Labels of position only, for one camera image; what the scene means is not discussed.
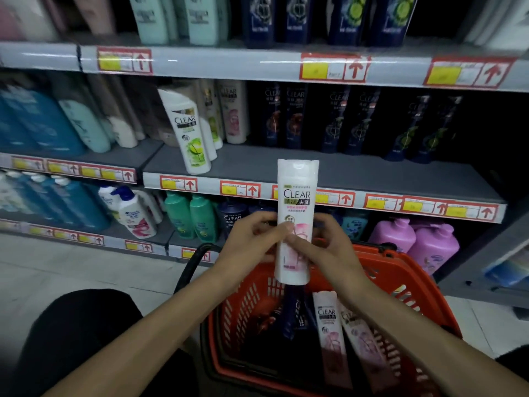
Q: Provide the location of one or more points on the person's left hand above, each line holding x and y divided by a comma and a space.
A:
248, 252

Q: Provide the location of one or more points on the person's right hand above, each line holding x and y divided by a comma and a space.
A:
334, 264

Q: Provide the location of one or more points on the orange shopping basket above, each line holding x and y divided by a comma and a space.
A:
396, 277

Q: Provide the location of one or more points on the navy red Clear bottle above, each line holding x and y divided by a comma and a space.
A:
291, 314

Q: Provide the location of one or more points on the dark red-label shampoo bottle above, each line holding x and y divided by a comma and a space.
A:
268, 321

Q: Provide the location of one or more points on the grey store shelf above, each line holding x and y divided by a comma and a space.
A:
330, 169

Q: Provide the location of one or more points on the person's right forearm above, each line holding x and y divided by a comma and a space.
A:
434, 351

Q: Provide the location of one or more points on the person's left forearm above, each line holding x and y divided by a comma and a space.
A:
157, 339

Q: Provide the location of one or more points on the person's black trousers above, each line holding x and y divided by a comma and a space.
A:
74, 326

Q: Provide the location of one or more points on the navy round bottle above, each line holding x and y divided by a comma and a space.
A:
262, 207
231, 217

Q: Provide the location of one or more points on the small teal bottle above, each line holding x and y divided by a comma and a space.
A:
354, 227

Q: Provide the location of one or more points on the purple pump bottle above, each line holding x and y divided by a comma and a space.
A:
434, 248
392, 235

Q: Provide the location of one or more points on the white pump bottle blue cap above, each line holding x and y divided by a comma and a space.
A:
136, 219
107, 202

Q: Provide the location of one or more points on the beige bottle brown base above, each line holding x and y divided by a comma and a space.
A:
167, 136
149, 119

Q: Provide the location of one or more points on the grey end rack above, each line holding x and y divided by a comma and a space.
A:
475, 285

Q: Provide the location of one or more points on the row of slim dark bottles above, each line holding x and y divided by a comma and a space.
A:
330, 119

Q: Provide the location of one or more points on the beige bottle white base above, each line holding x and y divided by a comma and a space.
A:
124, 136
139, 132

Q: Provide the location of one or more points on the white blue tube bottle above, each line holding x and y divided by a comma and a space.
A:
510, 268

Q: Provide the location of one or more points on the teal curvy bottle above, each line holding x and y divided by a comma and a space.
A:
87, 128

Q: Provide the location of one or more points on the grey metal store shelving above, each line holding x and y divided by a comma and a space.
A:
124, 61

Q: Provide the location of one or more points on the row of large navy bottles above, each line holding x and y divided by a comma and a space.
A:
260, 20

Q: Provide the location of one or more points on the blue square bottle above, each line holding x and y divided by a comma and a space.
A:
49, 128
12, 132

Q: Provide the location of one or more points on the mint green tall bottle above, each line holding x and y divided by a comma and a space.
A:
149, 20
202, 20

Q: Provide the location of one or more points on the white pump bottle yellow label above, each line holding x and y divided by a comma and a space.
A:
12, 196

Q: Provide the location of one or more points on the white curvy bottle gold cap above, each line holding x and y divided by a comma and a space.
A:
508, 28
475, 24

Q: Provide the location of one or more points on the pink bottle black dress print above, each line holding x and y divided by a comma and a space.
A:
93, 14

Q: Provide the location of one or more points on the white tall bottle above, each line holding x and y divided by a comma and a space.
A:
37, 20

